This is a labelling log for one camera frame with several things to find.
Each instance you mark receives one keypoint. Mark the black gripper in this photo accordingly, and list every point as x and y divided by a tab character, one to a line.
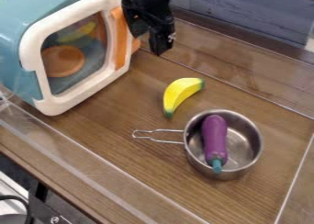
151	14

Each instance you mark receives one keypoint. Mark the yellow toy banana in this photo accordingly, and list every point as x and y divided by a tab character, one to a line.
178	92

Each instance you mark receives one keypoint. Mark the silver pot with wire handle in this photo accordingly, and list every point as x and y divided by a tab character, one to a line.
245	144

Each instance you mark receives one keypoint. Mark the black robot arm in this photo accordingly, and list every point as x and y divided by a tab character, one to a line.
150	16

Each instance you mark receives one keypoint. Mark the blue toy microwave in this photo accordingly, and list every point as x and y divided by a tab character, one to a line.
64	48

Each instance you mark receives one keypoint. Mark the purple toy eggplant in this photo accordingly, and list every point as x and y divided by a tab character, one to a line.
214	137

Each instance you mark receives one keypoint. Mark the clear acrylic front barrier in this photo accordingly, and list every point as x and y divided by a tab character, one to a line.
103	191

